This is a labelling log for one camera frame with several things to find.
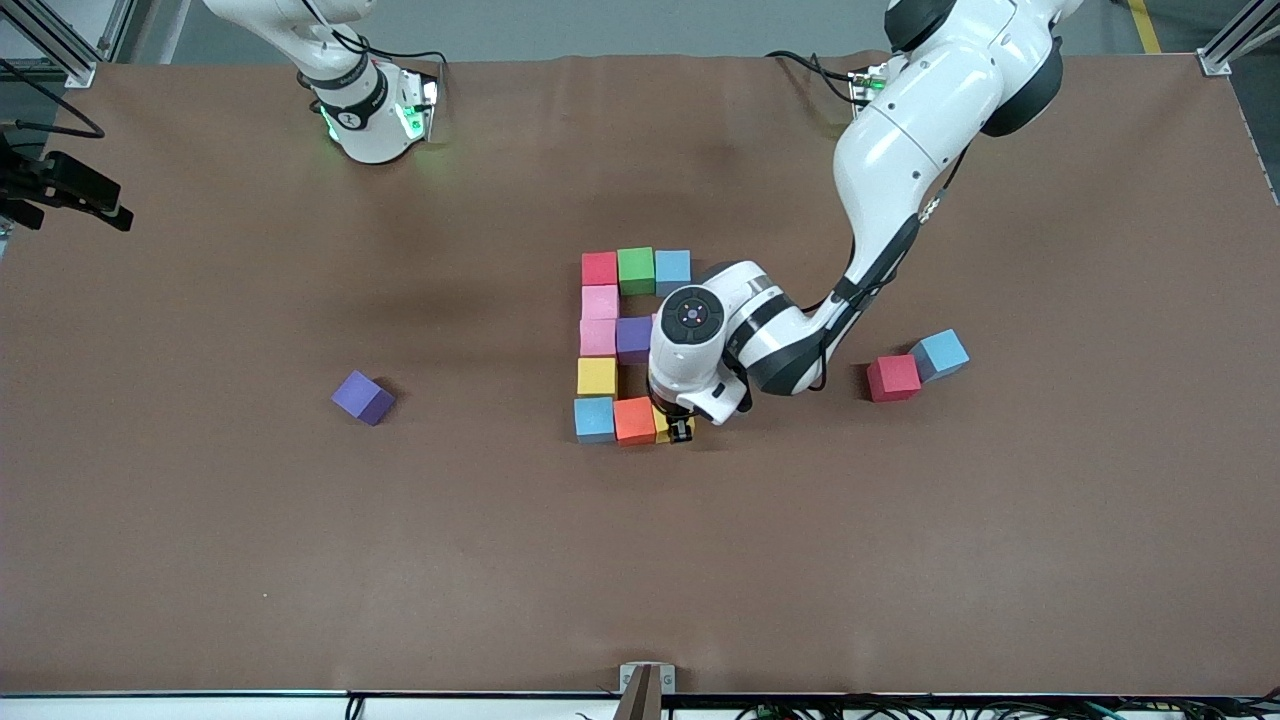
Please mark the green foam cube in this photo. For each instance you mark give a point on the green foam cube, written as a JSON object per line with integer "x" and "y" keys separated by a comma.
{"x": 636, "y": 270}

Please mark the light blue foam cube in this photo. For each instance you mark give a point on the light blue foam cube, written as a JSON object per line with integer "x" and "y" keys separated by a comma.
{"x": 940, "y": 353}
{"x": 673, "y": 270}
{"x": 594, "y": 418}

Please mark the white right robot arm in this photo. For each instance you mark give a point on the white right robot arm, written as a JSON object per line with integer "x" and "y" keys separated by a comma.
{"x": 365, "y": 130}

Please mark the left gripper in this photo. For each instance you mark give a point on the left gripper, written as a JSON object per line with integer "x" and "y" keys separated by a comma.
{"x": 676, "y": 421}

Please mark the yellow foam cube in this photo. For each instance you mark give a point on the yellow foam cube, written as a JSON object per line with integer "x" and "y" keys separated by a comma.
{"x": 597, "y": 376}
{"x": 660, "y": 428}

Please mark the red foam cube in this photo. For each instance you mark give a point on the red foam cube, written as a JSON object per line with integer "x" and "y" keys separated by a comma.
{"x": 893, "y": 377}
{"x": 600, "y": 268}

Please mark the brown table cover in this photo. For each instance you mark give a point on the brown table cover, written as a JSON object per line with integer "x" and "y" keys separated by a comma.
{"x": 640, "y": 560}

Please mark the orange foam cube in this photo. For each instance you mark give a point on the orange foam cube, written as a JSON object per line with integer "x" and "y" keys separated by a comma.
{"x": 635, "y": 420}

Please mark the aluminium frame post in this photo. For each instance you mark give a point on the aluminium frame post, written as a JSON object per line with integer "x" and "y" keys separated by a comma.
{"x": 1215, "y": 62}
{"x": 78, "y": 72}

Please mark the pink foam cube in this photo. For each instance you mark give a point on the pink foam cube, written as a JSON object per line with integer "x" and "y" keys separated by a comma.
{"x": 598, "y": 337}
{"x": 600, "y": 302}

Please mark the aluminium frame strut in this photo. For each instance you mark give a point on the aluminium frame strut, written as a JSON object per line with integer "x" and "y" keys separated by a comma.
{"x": 117, "y": 28}

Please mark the purple foam cube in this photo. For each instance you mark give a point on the purple foam cube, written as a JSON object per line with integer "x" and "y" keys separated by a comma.
{"x": 633, "y": 338}
{"x": 361, "y": 396}

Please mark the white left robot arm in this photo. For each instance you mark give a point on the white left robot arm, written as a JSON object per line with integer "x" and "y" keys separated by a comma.
{"x": 920, "y": 130}

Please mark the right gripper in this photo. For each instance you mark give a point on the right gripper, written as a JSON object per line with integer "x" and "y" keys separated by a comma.
{"x": 62, "y": 180}

